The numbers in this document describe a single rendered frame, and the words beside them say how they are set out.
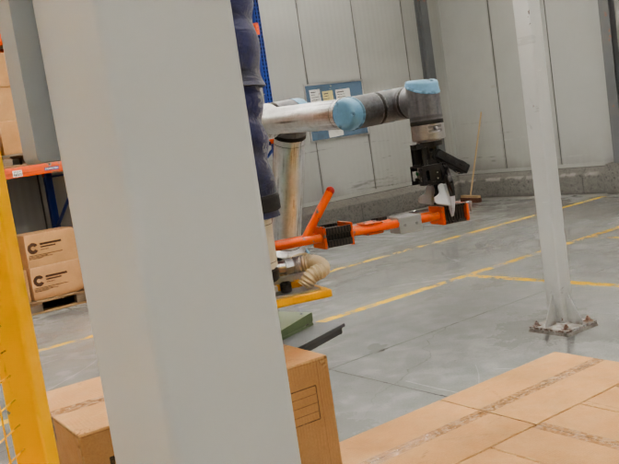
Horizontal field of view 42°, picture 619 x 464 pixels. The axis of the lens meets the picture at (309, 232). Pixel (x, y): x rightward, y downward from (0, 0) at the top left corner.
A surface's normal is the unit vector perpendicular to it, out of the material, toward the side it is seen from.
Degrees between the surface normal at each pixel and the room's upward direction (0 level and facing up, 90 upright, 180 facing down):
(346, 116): 93
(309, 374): 90
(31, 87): 90
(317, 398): 90
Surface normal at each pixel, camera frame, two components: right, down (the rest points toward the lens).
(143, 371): -0.81, 0.18
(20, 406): -0.04, 0.12
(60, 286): 0.61, 0.04
